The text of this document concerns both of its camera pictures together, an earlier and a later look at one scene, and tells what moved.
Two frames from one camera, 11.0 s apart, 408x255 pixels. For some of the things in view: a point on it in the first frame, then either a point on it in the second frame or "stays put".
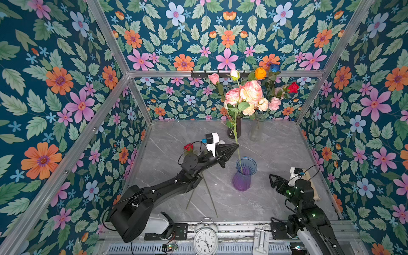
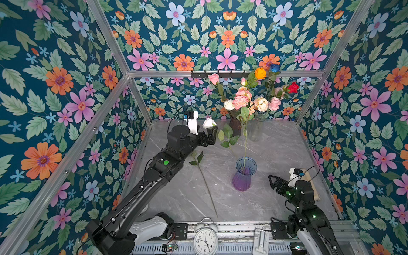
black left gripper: (227, 148) to (206, 141)
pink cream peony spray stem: (238, 99) to (241, 101)
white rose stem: (190, 200) to (226, 134)
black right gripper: (283, 183) stays put
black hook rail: (221, 75) stays put
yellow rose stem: (260, 73) stays put
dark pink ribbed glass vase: (230, 132) stays put
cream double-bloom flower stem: (263, 105) stays put
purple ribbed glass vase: (241, 180) stays put
